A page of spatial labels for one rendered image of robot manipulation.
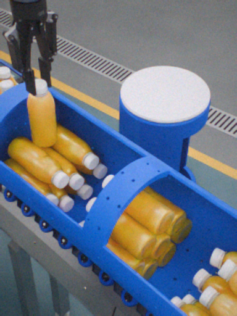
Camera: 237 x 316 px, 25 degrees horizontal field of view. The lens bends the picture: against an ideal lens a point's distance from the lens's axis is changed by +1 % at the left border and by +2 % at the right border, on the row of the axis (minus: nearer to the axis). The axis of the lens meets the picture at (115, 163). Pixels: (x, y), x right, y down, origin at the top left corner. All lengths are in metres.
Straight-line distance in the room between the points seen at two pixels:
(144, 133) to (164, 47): 2.19
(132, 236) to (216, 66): 2.56
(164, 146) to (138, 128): 0.10
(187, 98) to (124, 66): 1.95
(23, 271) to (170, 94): 0.77
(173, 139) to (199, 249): 0.43
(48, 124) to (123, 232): 0.34
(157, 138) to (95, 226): 0.55
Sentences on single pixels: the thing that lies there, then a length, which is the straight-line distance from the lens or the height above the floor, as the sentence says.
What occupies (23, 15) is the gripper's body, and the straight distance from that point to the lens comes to 1.17.
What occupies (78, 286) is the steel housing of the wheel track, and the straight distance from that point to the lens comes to 1.43.
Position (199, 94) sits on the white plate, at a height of 1.04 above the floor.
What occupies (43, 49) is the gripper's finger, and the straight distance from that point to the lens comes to 1.26.
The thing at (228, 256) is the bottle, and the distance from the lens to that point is 1.20.
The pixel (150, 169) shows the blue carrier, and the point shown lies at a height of 1.23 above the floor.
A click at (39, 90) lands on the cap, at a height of 1.30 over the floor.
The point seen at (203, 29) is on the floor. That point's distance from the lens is 4.01.
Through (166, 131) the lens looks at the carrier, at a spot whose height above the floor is 1.00.
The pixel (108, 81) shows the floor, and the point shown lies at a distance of 3.48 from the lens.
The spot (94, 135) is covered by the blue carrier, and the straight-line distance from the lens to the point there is 1.48.
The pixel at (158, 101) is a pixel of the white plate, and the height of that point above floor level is 1.04.
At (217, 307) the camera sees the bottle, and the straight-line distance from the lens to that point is 1.12.
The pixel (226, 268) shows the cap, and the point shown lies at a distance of 1.13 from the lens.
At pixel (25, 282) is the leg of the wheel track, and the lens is 1.97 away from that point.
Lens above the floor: 2.08
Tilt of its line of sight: 45 degrees down
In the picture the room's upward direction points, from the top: straight up
